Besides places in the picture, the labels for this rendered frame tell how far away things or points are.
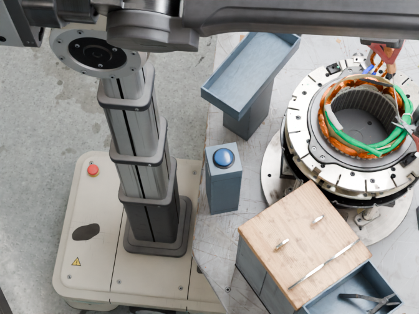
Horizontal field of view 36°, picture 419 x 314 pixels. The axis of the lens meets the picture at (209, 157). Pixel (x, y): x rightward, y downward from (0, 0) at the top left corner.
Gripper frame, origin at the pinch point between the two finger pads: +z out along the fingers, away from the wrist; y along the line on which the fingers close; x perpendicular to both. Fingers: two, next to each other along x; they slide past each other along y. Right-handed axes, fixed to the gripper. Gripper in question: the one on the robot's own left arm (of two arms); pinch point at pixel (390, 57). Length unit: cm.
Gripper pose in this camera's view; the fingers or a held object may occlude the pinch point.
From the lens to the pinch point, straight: 122.1
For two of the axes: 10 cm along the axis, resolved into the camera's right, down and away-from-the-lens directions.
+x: -8.6, -1.8, 4.7
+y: 4.1, -8.0, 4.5
